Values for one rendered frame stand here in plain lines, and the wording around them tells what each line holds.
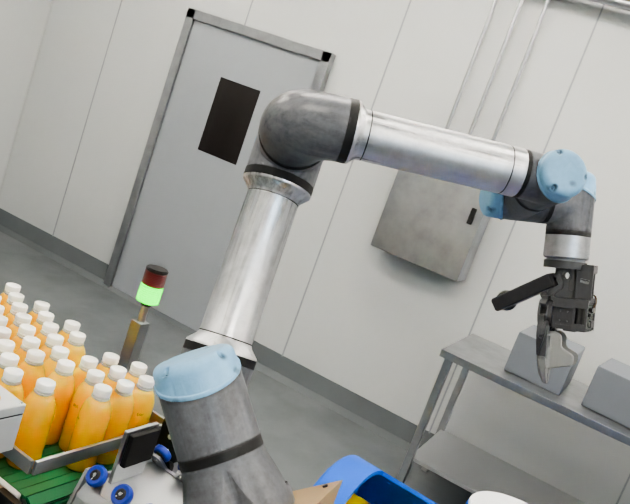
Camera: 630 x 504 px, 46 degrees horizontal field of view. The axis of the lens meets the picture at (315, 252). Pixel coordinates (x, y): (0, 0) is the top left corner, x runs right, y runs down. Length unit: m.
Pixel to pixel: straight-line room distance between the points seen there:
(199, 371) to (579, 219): 0.68
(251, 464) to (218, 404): 0.09
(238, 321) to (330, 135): 0.31
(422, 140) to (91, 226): 5.22
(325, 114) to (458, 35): 3.87
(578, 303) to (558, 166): 0.27
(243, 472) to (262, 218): 0.39
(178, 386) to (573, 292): 0.68
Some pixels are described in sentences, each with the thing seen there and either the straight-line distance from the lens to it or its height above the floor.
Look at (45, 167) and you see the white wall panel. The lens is 6.54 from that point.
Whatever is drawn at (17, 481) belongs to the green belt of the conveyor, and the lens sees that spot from 1.69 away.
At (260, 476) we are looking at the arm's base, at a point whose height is 1.34.
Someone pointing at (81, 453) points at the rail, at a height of 0.97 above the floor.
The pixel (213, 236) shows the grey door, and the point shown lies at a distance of 5.42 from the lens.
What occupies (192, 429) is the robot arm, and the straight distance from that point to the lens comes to 0.98.
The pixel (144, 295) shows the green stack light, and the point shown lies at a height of 1.18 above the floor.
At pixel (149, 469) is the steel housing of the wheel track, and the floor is 0.93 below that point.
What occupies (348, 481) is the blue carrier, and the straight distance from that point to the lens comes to 1.34.
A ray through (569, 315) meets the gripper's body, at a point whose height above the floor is 1.63.
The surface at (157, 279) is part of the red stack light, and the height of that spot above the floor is 1.24.
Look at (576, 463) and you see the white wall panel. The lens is 4.80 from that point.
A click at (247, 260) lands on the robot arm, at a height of 1.55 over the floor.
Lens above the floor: 1.79
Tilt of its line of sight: 10 degrees down
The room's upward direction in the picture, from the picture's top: 20 degrees clockwise
